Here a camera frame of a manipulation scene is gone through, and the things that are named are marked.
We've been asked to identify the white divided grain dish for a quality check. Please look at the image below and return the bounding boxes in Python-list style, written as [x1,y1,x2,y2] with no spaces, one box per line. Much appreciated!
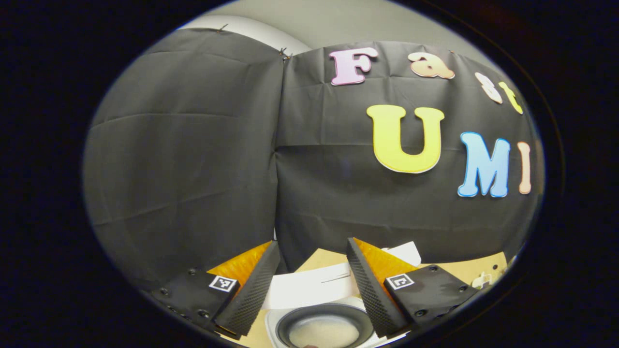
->
[472,271,499,291]

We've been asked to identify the white rice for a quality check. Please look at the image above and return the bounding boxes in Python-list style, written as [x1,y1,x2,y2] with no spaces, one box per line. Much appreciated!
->
[289,319,361,348]

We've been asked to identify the black backdrop cloth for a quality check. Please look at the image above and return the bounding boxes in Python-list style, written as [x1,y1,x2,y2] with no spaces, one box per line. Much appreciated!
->
[82,28,546,291]

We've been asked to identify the white rice cooker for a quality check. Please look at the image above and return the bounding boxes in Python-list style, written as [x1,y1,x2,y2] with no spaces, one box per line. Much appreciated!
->
[264,241,422,348]

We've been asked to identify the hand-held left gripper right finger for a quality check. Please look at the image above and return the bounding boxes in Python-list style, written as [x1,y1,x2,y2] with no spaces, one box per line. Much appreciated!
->
[346,237,480,340]

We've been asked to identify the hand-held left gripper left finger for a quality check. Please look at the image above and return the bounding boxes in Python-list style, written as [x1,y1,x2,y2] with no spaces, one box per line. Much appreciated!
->
[150,241,282,338]

